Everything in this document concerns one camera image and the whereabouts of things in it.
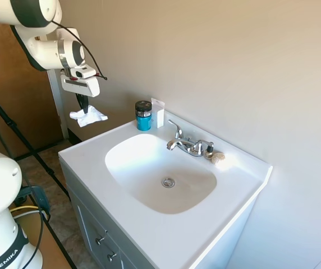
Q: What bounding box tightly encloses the teal jar with black lid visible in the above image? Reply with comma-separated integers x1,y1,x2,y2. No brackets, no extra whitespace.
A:
135,100,153,131

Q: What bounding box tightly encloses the black tripod stand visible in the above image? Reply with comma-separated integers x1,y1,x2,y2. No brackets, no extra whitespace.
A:
0,94,74,269

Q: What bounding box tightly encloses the dark metal clamp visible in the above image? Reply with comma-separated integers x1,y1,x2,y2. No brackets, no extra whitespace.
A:
22,184,51,215

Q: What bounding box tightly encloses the white vanity sink top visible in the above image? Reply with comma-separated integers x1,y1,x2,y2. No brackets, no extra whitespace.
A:
58,110,273,269

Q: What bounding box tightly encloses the chrome two-handle faucet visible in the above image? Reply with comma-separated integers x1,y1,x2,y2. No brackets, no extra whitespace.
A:
166,119,214,157

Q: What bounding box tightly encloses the yellow cable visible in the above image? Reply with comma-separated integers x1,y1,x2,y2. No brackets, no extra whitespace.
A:
10,205,51,222

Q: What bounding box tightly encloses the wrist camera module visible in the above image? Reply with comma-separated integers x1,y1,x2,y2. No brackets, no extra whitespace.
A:
75,66,97,80

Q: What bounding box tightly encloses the white tissue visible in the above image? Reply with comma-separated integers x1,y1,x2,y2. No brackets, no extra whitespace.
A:
69,105,108,128

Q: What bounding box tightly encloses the white door frame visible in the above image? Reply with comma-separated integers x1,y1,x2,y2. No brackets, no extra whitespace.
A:
47,68,69,141

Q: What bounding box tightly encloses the black camera cable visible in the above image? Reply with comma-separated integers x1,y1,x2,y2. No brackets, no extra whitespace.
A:
49,18,108,81

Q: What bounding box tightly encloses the beige seashell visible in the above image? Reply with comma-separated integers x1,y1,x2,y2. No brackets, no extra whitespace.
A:
210,152,226,164

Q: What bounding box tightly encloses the small white package box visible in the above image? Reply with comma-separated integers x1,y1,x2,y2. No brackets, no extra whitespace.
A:
150,98,166,129

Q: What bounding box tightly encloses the grey vanity cabinet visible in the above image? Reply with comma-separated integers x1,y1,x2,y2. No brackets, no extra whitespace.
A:
60,161,258,269

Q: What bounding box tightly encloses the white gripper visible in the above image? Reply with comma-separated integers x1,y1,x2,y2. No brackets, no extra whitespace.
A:
60,73,101,114

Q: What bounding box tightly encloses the brown wooden door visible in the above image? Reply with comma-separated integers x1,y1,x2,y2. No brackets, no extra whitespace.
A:
0,24,63,159

